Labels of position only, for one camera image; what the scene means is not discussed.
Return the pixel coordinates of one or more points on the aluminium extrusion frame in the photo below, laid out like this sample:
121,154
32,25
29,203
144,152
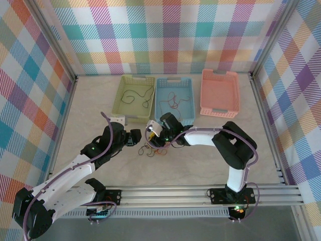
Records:
163,194

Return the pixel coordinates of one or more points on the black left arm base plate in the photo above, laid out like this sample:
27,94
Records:
114,197

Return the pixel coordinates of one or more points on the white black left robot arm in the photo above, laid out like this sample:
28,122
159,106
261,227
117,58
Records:
70,173

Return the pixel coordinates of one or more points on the pink perforated plastic basket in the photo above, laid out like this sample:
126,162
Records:
219,93

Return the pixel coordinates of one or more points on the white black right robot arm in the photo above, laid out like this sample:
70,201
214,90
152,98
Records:
200,136

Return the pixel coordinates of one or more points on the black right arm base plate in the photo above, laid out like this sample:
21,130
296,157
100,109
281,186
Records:
218,197

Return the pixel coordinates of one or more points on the green perforated plastic basket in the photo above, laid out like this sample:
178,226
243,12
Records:
133,110

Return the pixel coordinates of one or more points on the small circuit board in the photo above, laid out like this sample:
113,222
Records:
100,209
238,209

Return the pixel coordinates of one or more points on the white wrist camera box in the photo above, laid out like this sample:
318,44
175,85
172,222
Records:
118,120
155,128

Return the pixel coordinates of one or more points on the blue perforated plastic basket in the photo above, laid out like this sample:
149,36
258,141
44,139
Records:
173,110

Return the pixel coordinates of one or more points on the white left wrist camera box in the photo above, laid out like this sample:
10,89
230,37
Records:
118,120

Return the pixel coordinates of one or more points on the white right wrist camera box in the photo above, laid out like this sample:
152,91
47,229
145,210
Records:
155,128

